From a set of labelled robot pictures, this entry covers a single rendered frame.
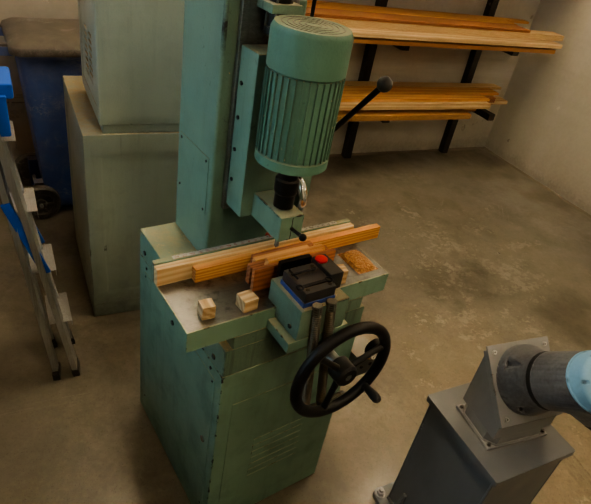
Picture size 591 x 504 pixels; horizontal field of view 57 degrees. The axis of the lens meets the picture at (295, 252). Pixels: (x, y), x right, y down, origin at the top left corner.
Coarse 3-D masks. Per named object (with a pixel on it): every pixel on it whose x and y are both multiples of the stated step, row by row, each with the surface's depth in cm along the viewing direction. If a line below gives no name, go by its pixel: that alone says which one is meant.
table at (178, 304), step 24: (168, 288) 129; (192, 288) 131; (216, 288) 132; (240, 288) 134; (360, 288) 146; (168, 312) 125; (192, 312) 124; (216, 312) 125; (240, 312) 126; (264, 312) 129; (192, 336) 119; (216, 336) 124; (288, 336) 127
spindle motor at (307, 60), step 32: (288, 32) 106; (320, 32) 107; (288, 64) 109; (320, 64) 108; (288, 96) 112; (320, 96) 113; (288, 128) 115; (320, 128) 117; (256, 160) 125; (288, 160) 120; (320, 160) 123
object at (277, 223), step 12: (264, 192) 141; (264, 204) 136; (264, 216) 138; (276, 216) 133; (288, 216) 132; (300, 216) 134; (264, 228) 139; (276, 228) 134; (288, 228) 134; (300, 228) 137; (276, 240) 135
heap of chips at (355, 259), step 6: (348, 252) 152; (354, 252) 152; (360, 252) 153; (342, 258) 152; (348, 258) 150; (354, 258) 150; (360, 258) 150; (366, 258) 151; (348, 264) 150; (354, 264) 148; (360, 264) 148; (366, 264) 149; (372, 264) 150; (360, 270) 147; (366, 270) 148; (372, 270) 149
